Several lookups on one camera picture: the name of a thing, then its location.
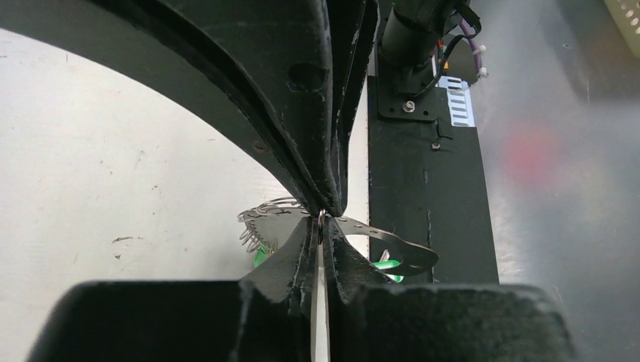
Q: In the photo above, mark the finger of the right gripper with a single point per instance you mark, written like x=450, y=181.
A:
x=353, y=26
x=259, y=72

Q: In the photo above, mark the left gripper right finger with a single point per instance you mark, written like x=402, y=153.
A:
x=372, y=318

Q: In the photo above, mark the green tag key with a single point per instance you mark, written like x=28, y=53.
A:
x=262, y=254
x=389, y=264

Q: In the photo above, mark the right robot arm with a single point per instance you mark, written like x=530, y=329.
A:
x=407, y=41

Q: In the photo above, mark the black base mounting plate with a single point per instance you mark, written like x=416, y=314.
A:
x=427, y=181

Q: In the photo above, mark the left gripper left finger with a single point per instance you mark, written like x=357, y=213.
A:
x=264, y=316

